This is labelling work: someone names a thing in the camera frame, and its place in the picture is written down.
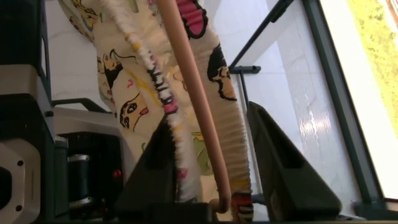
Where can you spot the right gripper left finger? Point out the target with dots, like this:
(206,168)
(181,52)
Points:
(152,180)

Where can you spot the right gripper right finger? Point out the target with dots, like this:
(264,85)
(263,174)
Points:
(289,186)

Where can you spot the pink clothes hanger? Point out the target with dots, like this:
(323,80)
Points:
(196,93)

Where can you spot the cream printed garment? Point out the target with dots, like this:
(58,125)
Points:
(140,81)

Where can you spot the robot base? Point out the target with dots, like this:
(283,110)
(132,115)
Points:
(28,118)

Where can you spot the black clothes rack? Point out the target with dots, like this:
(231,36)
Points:
(258,34)

